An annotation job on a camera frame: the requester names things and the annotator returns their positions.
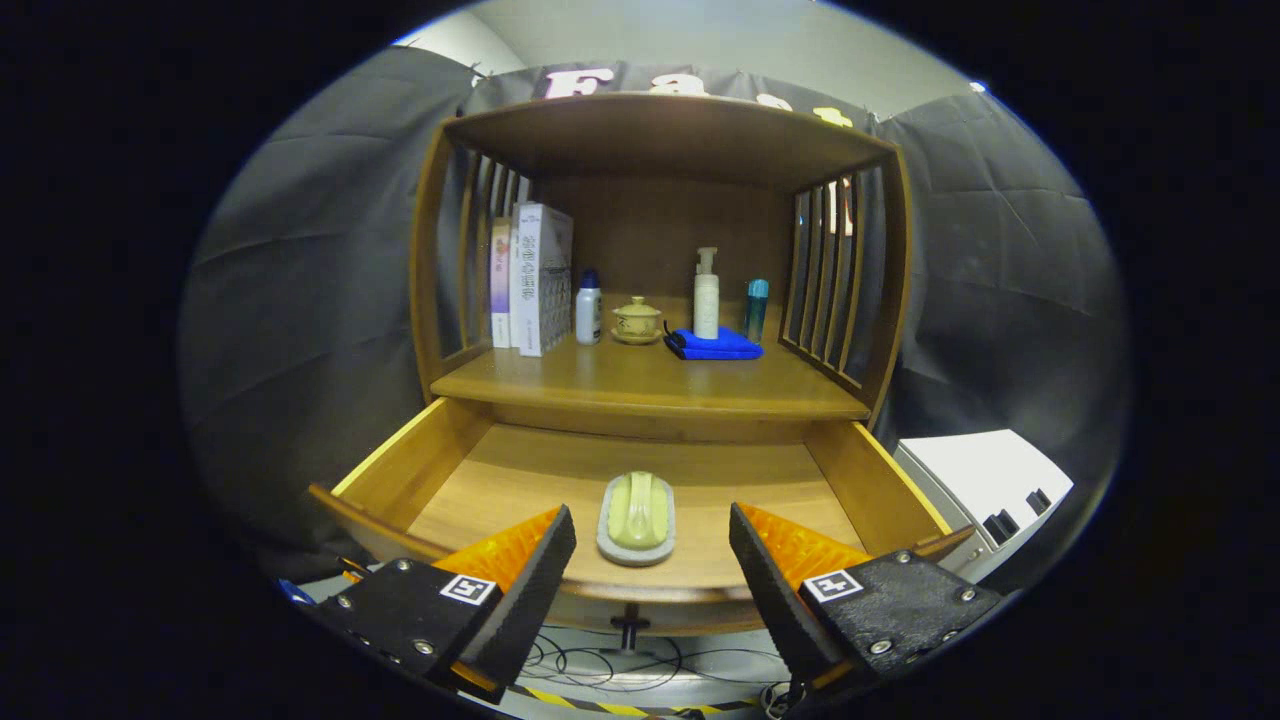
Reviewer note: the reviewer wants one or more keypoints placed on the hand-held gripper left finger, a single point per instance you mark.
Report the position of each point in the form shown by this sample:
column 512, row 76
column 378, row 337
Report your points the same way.
column 525, row 595

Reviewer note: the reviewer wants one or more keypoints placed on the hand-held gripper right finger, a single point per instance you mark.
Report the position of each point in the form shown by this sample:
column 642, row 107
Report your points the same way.
column 775, row 590

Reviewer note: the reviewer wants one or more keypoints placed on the brown wooden drawer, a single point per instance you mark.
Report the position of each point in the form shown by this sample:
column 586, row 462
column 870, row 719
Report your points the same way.
column 520, row 480

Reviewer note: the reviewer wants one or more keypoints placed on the green soap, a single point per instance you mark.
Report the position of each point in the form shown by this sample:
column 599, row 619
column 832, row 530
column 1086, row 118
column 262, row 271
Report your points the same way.
column 637, row 515

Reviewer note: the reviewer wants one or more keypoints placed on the white filing cabinet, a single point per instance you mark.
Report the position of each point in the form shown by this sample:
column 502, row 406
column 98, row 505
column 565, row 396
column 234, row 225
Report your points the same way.
column 975, row 480

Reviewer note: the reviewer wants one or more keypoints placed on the wooden countertop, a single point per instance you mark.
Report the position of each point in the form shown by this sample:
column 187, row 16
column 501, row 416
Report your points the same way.
column 640, row 382

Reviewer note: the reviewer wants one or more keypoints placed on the brown wooden cabinet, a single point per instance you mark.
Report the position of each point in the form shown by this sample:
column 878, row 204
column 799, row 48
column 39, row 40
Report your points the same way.
column 660, row 150

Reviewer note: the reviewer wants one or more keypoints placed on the yellow black floor tape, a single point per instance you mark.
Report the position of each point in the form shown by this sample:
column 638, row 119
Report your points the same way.
column 600, row 706

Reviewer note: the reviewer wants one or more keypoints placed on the blue folded cloth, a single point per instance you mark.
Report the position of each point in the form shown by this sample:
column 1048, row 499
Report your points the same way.
column 720, row 346

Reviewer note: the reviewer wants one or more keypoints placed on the teal bottle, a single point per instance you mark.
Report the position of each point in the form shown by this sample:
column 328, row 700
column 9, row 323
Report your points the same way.
column 757, row 310

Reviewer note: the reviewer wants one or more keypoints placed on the white bottle with blue cap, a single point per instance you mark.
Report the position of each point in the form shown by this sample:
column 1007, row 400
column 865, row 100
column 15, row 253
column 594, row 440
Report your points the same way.
column 588, row 312

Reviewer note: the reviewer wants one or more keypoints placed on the yellow lidded teacup with saucer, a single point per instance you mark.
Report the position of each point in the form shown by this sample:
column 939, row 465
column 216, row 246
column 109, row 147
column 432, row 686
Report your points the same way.
column 637, row 320

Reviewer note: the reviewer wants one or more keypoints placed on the white pump bottle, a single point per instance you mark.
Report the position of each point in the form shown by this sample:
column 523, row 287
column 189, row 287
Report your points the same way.
column 706, row 300

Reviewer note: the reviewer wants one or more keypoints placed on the purple book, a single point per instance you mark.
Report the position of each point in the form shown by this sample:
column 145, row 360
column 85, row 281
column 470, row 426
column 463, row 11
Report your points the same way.
column 500, row 285

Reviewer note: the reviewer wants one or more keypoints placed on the large white book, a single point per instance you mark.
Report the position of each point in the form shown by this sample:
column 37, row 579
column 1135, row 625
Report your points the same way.
column 545, row 280

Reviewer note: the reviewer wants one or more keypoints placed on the black backdrop cloth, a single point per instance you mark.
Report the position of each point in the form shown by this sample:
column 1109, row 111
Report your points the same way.
column 300, row 280

